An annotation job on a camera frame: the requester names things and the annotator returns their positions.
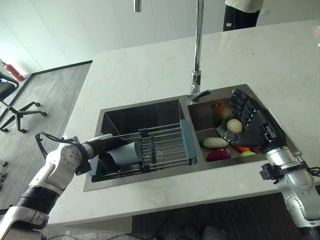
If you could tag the stainless steel double sink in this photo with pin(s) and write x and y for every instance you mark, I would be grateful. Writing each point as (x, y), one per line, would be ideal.
(150, 117)

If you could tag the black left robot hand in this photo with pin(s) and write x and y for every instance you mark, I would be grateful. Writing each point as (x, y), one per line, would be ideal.
(106, 143)

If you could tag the white wall socket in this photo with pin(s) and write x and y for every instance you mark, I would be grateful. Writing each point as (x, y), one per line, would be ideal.
(265, 11)

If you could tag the red fire extinguisher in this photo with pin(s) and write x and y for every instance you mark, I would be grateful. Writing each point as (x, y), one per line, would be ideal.
(13, 72)

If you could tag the magenta red vegetable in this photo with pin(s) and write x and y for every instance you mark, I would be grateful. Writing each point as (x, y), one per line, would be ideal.
(218, 155)

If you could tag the person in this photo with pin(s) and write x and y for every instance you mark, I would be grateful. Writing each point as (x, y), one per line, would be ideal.
(240, 17)

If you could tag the clear glass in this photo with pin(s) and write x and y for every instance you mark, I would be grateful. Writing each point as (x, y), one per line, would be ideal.
(158, 157)

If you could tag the long white radish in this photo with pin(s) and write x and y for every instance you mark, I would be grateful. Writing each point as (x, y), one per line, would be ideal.
(215, 142)

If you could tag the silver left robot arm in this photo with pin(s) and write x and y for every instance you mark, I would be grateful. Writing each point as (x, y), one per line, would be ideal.
(53, 165)

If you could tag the round white vegetable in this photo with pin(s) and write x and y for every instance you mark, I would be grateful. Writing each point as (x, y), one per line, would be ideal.
(234, 125)

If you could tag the tall chrome faucet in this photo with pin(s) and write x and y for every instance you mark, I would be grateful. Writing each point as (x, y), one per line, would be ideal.
(198, 50)

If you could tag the dark green vegetable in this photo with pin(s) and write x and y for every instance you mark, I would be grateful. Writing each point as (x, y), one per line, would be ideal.
(223, 123)

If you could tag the light green vegetable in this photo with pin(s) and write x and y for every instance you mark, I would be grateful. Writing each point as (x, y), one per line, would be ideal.
(247, 153)

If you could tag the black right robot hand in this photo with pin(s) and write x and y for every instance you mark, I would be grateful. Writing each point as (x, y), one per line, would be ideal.
(257, 127)

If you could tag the grey cup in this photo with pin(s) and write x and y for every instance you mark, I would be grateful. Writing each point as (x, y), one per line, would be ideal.
(125, 155)

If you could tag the short chrome pipe spout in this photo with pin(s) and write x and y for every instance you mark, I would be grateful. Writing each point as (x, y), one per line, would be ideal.
(137, 5)

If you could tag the orange carrot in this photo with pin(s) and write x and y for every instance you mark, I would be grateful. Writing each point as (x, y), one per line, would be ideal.
(243, 149)

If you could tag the black office chair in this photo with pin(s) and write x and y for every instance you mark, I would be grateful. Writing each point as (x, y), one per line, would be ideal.
(15, 110)

